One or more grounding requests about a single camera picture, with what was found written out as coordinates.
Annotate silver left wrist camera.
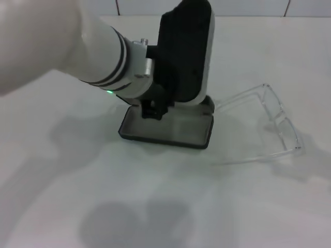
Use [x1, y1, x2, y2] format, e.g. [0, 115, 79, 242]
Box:
[155, 0, 217, 106]

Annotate clear white glasses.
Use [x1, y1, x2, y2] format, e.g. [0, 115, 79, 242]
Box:
[210, 83, 306, 166]

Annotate black glasses case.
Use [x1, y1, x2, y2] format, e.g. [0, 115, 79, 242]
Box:
[118, 95, 215, 150]

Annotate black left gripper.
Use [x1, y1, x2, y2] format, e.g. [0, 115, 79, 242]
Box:
[115, 84, 175, 121]

